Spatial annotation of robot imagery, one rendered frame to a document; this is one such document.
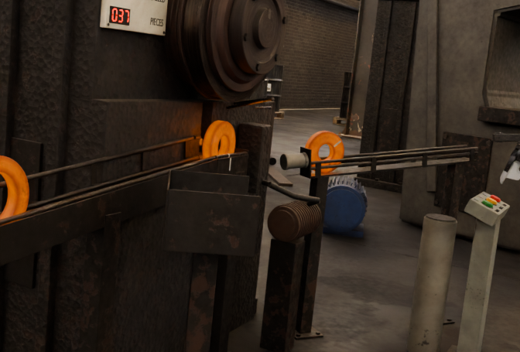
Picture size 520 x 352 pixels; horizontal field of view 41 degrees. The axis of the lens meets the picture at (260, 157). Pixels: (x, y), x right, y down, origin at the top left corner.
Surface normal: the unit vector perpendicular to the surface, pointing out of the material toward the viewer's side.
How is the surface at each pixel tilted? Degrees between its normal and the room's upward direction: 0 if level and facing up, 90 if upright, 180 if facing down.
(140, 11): 90
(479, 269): 90
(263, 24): 90
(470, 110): 90
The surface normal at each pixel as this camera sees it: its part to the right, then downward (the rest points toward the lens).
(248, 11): 0.87, 0.15
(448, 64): -0.67, 0.03
